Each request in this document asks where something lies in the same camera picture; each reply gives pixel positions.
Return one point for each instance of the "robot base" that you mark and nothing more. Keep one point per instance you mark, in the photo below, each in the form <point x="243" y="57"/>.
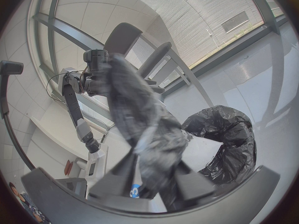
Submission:
<point x="77" y="187"/>

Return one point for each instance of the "person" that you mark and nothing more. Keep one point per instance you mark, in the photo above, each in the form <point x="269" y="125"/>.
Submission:
<point x="28" y="202"/>

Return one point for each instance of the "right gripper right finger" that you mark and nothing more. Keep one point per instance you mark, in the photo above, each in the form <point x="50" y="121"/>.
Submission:
<point x="196" y="185"/>

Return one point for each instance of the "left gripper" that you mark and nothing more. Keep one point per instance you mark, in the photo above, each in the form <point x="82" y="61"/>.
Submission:
<point x="95" y="86"/>

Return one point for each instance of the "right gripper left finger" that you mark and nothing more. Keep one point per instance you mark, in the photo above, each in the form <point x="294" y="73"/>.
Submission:
<point x="121" y="176"/>

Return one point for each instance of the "grey chair with white legs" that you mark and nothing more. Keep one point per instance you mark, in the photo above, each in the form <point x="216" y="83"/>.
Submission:
<point x="123" y="38"/>

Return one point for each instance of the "black plastic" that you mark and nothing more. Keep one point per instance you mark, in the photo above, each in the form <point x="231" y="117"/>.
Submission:
<point x="144" y="115"/>

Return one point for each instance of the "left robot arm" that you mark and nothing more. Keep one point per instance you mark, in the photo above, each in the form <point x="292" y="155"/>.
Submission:
<point x="72" y="104"/>

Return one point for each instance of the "black plastic bag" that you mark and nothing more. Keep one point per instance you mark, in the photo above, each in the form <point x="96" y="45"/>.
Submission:
<point x="236" y="134"/>

